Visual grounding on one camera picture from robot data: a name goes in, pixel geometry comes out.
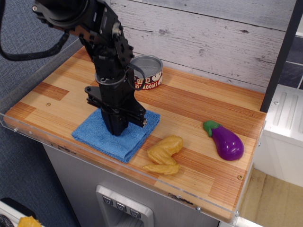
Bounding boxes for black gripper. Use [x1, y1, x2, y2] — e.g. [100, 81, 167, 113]
[85, 79, 147, 136]

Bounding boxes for blue cloth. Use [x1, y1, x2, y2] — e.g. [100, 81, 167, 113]
[71, 110, 160, 163]

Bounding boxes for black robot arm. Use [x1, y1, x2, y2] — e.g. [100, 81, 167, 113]
[33, 0, 147, 136]

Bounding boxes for yellow toy chicken wing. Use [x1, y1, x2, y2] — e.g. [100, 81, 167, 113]
[143, 135, 183, 175]

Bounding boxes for sliced mushrooms tin can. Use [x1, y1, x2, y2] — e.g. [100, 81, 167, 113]
[131, 55, 163, 90]

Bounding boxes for grey toy fridge cabinet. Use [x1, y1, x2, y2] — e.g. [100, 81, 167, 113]
[44, 144, 219, 227]

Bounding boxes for silver dispenser panel with buttons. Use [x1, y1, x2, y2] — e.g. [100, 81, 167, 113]
[96, 185, 154, 227]

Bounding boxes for purple toy eggplant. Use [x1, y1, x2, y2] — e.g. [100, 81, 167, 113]
[203, 120, 244, 161]

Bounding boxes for white toy sink counter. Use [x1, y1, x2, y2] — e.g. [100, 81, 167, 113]
[253, 85, 303, 186]

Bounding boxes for dark right frame post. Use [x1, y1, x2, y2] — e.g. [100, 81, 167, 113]
[260, 0, 303, 113]

